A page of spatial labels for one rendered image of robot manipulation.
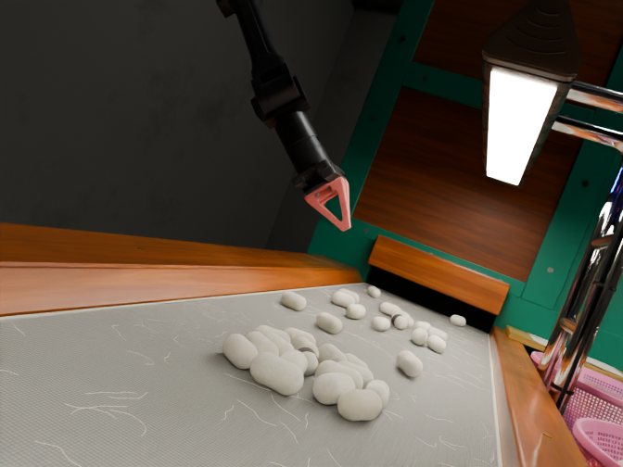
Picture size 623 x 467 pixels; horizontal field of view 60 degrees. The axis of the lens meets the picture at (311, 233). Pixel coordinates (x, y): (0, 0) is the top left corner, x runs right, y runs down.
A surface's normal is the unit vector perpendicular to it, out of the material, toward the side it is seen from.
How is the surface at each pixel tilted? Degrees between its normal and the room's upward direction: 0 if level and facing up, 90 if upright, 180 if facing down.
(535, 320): 90
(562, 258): 90
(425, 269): 90
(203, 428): 0
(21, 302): 45
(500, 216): 90
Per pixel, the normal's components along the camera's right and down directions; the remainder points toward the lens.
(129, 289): 0.88, -0.41
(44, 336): 0.36, -0.93
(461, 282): -0.30, -0.07
